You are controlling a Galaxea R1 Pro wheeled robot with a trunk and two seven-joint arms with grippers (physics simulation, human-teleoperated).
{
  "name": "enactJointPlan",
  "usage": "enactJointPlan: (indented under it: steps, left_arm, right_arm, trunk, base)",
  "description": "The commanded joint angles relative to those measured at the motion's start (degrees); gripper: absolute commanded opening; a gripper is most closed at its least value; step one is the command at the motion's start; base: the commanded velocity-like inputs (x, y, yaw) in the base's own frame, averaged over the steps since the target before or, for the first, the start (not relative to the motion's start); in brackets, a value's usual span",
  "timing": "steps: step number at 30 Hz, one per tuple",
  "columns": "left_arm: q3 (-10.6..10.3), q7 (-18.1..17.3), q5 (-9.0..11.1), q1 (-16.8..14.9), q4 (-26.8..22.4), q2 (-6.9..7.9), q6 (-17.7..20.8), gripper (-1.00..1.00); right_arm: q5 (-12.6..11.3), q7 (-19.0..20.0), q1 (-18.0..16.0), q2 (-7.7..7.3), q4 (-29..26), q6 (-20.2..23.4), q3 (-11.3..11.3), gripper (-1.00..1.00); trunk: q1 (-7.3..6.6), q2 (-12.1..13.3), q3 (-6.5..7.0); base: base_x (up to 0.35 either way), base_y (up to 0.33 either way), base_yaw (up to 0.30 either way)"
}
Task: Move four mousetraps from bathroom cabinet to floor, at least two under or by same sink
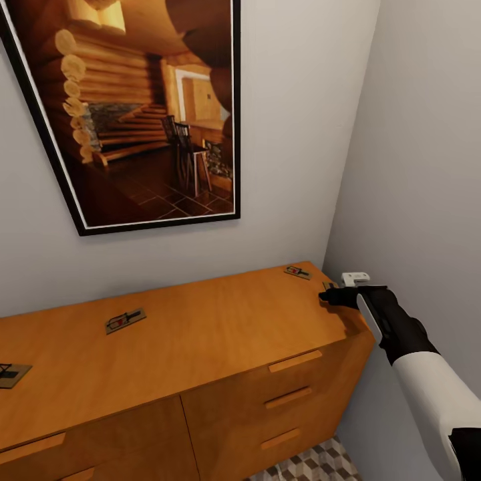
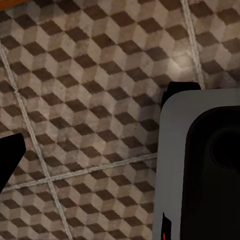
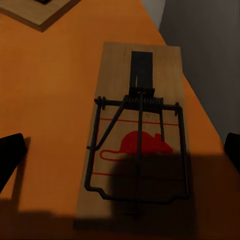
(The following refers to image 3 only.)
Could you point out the cabinet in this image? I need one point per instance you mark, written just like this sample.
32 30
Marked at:
48 83

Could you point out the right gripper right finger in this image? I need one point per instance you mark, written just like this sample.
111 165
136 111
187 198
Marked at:
232 149

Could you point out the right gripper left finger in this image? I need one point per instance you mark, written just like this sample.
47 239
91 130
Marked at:
12 149

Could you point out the mousetrap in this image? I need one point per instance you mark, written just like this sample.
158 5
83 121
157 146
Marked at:
137 172
37 14

